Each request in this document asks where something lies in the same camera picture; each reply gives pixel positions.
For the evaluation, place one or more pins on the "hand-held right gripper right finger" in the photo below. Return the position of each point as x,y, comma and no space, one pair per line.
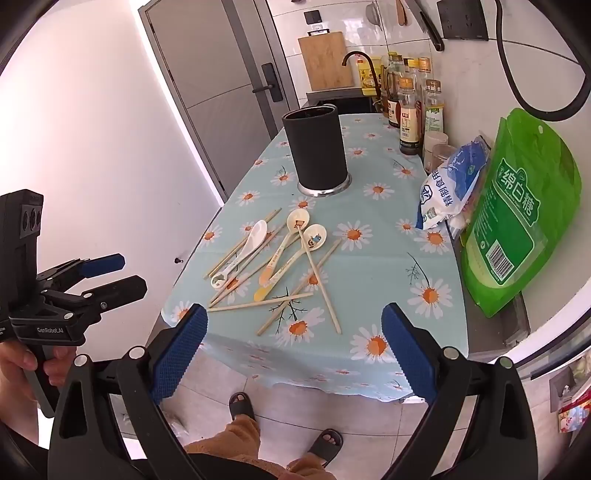
408,355

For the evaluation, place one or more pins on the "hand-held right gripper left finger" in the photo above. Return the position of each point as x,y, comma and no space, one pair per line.
180,355

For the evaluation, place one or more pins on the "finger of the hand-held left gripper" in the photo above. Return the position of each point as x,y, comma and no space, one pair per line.
124,288
108,263

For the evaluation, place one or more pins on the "pile of wooden chopsticks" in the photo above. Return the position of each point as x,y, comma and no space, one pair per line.
322,286

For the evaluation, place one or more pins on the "plain white ceramic spoon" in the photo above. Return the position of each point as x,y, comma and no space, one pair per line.
256,235

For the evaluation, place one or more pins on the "cream spoon blue print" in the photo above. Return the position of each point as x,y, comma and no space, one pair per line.
315,237

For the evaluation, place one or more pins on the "cream spoon brown print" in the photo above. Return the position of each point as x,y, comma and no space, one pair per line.
298,221

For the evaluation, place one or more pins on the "black cylindrical utensil holder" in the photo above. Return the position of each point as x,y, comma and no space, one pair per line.
318,147

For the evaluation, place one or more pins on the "person's left hand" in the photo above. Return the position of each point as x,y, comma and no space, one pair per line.
14,374

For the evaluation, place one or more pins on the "black slipper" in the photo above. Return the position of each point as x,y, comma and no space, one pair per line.
325,445
242,406

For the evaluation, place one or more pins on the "brown fleece pants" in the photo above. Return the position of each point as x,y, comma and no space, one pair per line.
231,438

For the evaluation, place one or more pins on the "daisy print tablecloth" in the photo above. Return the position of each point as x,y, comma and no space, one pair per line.
369,207

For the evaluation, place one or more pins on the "white and blue salt bag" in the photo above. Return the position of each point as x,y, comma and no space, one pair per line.
443,194

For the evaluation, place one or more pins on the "colourful snack packet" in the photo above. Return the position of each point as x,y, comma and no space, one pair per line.
575,415

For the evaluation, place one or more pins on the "green sugar bag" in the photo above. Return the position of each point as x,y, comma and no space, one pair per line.
517,207

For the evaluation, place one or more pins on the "jar of brown seasoning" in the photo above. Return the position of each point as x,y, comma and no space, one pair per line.
444,157

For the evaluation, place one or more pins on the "grey door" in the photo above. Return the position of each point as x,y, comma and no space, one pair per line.
207,69

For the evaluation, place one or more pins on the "jar of white seasoning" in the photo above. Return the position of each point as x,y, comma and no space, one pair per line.
435,138

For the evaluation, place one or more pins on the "row of glass condiment bottles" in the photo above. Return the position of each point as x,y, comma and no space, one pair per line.
410,115

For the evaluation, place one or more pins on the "steel kitchen sink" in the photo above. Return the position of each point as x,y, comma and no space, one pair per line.
341,104

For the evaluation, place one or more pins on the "wooden cutting board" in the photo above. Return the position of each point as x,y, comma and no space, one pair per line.
325,62

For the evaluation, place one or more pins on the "dark curved faucet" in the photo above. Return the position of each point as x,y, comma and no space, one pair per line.
358,54

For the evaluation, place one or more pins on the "hanging metal strainer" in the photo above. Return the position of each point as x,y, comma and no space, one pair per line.
375,16

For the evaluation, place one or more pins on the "hanging wooden spatula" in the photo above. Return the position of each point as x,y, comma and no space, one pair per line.
401,14

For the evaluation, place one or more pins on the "dark wall switch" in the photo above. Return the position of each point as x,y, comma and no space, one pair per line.
314,16

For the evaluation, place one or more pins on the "black wall socket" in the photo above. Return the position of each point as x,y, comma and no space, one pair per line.
461,21

